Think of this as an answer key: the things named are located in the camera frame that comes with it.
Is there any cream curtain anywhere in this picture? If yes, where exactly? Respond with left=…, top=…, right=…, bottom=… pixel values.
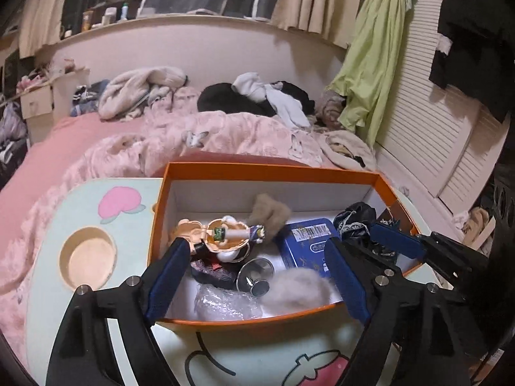
left=20, top=0, right=77, bottom=57
left=269, top=0, right=367, bottom=45

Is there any peach figure toy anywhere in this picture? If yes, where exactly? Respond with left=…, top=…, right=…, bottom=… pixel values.
left=171, top=214, right=268, bottom=264

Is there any light green hanging garment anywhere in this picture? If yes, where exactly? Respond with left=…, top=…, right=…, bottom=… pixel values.
left=328, top=0, right=415, bottom=149

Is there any dark patterned pouch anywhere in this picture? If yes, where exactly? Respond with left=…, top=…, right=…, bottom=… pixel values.
left=190, top=257, right=240, bottom=290

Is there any silver metal cup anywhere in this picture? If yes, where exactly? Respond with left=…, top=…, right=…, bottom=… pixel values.
left=237, top=256, right=275, bottom=297

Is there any mint green desktop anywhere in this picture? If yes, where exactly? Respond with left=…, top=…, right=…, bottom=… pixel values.
left=24, top=175, right=447, bottom=386

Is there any white cardboard box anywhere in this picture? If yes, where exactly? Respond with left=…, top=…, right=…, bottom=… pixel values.
left=52, top=68, right=91, bottom=117

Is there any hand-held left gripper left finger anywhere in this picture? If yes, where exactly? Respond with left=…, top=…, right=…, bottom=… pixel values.
left=45, top=237, right=192, bottom=386

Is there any cream fleece garment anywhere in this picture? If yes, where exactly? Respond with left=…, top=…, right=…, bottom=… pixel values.
left=98, top=68, right=188, bottom=119

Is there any blue tin box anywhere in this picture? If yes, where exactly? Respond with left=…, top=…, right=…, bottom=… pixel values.
left=278, top=218, right=342, bottom=278

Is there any clear plastic bag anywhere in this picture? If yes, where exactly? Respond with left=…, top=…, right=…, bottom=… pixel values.
left=194, top=283, right=264, bottom=321

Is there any black and white clothes pile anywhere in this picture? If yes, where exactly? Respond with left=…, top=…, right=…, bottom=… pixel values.
left=197, top=81, right=316, bottom=117
left=231, top=72, right=310, bottom=127

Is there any orange cardboard box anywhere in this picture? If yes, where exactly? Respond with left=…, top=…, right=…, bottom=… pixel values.
left=147, top=161, right=423, bottom=332

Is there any white louvre door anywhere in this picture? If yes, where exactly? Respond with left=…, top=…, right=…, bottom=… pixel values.
left=374, top=0, right=511, bottom=214

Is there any beige fur trimmed coat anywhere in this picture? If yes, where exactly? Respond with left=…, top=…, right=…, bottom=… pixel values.
left=318, top=88, right=377, bottom=170

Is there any brown fur pompom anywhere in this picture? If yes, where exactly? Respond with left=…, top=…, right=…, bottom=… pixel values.
left=250, top=193, right=291, bottom=242

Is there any small cream drawer box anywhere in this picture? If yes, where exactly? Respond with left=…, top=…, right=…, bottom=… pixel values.
left=20, top=84, right=55, bottom=119

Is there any cream cloth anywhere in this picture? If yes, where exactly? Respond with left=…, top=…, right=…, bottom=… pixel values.
left=454, top=207, right=497, bottom=256

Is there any dark patterned garment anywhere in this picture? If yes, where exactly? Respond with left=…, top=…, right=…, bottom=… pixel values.
left=70, top=80, right=109, bottom=115

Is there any pink rabbit print blanket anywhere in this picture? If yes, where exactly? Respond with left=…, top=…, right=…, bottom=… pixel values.
left=40, top=86, right=334, bottom=194

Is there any pink bed sheet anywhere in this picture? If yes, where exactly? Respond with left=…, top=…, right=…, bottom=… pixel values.
left=0, top=113, right=162, bottom=371

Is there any grey fur pompom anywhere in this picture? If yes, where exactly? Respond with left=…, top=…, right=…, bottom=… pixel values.
left=261, top=269, right=338, bottom=310

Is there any black hanging garment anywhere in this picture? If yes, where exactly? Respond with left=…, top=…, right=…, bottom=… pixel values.
left=428, top=0, right=515, bottom=121

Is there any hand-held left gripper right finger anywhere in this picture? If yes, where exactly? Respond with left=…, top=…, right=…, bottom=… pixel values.
left=324, top=236, right=471, bottom=386

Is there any grey clothes pile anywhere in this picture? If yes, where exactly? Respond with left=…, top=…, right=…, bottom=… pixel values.
left=0, top=102, right=29, bottom=161

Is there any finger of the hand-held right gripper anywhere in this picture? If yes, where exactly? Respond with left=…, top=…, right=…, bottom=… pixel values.
left=349, top=241, right=406, bottom=278
left=369, top=223, right=443, bottom=266

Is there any black lace cloth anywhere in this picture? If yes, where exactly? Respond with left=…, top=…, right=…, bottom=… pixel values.
left=333, top=202, right=397, bottom=258

